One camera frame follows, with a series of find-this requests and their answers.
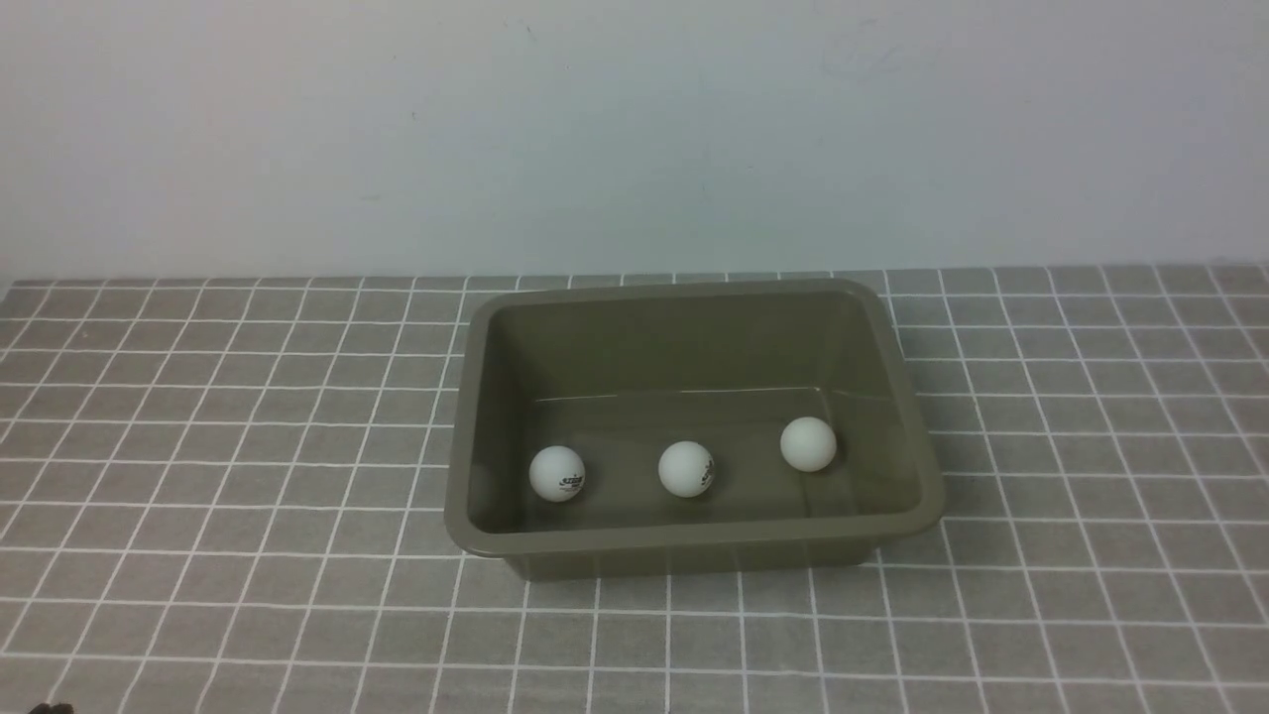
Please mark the white ball with side logo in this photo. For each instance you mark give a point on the white ball with side logo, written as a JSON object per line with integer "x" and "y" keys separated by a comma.
{"x": 686, "y": 469}

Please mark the plain white table-tennis ball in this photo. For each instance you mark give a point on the plain white table-tennis ball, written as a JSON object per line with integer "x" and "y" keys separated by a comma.
{"x": 808, "y": 444}

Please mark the olive green plastic bin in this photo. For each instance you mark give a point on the olive green plastic bin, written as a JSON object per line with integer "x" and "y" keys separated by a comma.
{"x": 618, "y": 374}

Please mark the grey checked tablecloth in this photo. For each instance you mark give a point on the grey checked tablecloth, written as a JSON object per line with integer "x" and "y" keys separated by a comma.
{"x": 224, "y": 496}

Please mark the black object at corner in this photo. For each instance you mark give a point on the black object at corner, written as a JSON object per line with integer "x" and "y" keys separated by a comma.
{"x": 53, "y": 708}

